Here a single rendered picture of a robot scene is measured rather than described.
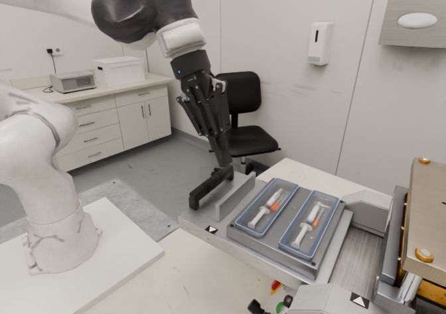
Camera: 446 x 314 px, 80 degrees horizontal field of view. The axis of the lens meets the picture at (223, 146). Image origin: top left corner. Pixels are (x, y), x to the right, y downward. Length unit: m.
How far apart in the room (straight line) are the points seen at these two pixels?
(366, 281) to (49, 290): 0.67
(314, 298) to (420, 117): 1.60
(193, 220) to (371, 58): 1.60
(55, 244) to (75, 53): 2.56
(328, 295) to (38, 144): 0.57
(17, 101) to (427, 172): 0.78
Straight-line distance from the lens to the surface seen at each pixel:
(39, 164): 0.65
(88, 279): 0.79
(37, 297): 0.81
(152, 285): 0.75
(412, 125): 1.95
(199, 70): 0.52
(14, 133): 0.62
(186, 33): 0.48
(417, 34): 1.75
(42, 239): 0.79
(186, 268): 0.77
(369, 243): 0.64
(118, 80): 2.81
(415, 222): 0.42
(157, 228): 0.89
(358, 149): 2.08
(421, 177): 0.53
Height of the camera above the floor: 1.34
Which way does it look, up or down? 26 degrees down
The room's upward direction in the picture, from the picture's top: straight up
